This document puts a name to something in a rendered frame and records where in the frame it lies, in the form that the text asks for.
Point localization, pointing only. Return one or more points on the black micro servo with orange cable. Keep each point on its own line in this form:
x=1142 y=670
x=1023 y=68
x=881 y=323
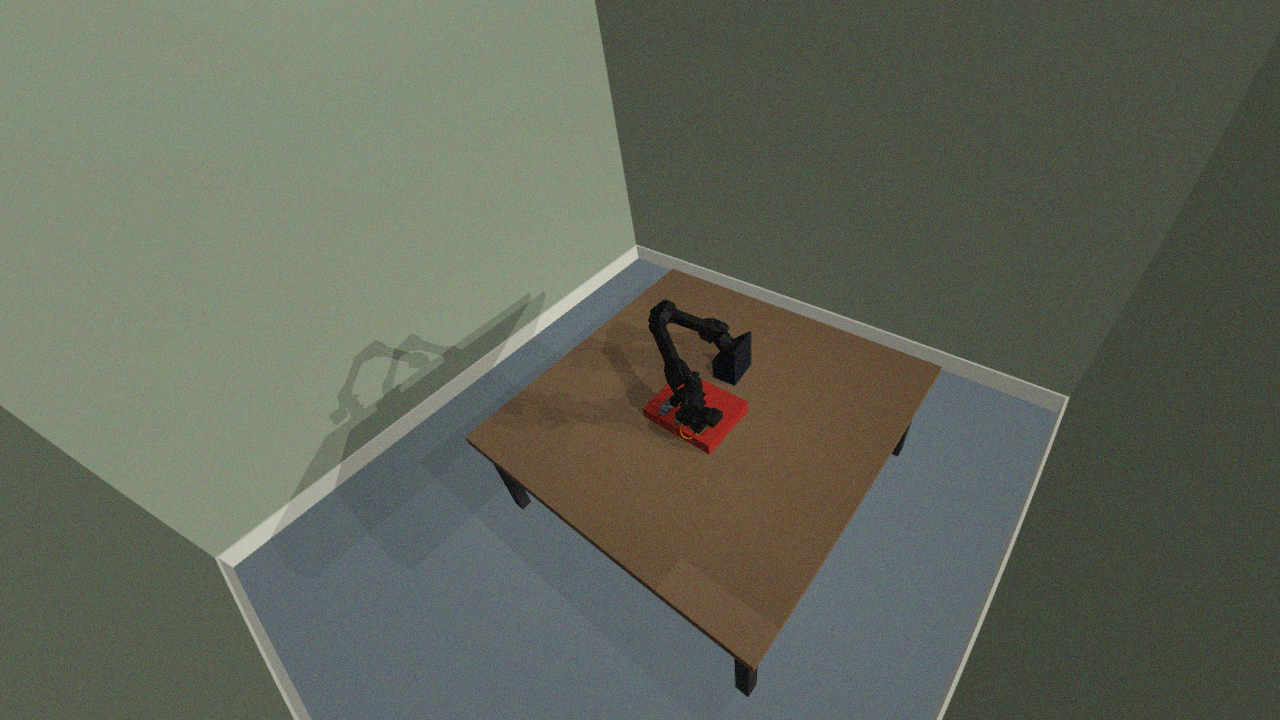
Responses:
x=696 y=428

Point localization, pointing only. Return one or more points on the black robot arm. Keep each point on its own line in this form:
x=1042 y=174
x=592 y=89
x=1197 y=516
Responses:
x=675 y=369

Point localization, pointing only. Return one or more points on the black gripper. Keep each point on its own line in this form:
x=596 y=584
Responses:
x=710 y=417

